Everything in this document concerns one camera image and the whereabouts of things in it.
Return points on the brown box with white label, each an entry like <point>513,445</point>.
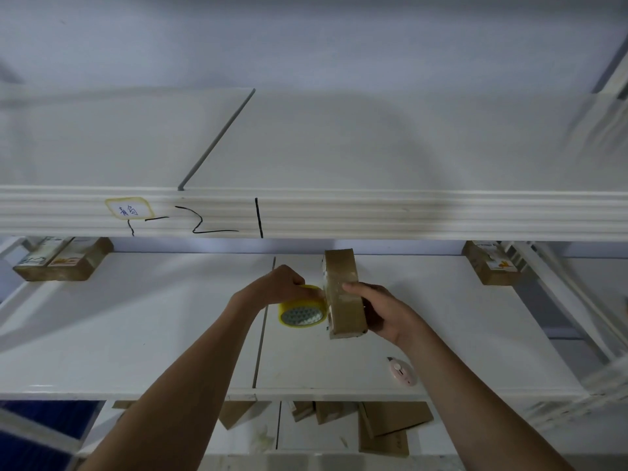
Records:
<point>490,267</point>
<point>34,267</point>
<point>83,262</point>

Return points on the person's right thumb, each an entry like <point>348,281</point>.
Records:
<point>364,290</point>

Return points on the pink utility knife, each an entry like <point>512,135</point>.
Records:
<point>402,372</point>

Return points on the person's left fingers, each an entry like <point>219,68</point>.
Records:
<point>297,284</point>

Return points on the large open brown cardboard box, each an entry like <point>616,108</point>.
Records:
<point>387,421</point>

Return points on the white handwritten label sticker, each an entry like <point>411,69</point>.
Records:
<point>128,209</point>

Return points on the person's right hand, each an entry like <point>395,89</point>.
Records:
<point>392,313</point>

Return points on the taped brown cardboard box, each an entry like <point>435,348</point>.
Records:
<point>343,289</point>

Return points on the flat brown cardboard box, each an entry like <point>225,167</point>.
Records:
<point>336,412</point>
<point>235,412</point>
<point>301,409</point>

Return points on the blue plastic bin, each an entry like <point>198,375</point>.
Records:
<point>34,436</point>

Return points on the yellow packing tape roll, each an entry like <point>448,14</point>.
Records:
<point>301,313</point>

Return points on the white metal shelving rack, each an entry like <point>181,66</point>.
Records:
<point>392,215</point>

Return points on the person's left forearm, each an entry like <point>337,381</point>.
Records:
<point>186,387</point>

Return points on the person's right forearm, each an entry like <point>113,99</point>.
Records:
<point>466,402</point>

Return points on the person's left hand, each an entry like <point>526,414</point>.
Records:
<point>267,288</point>

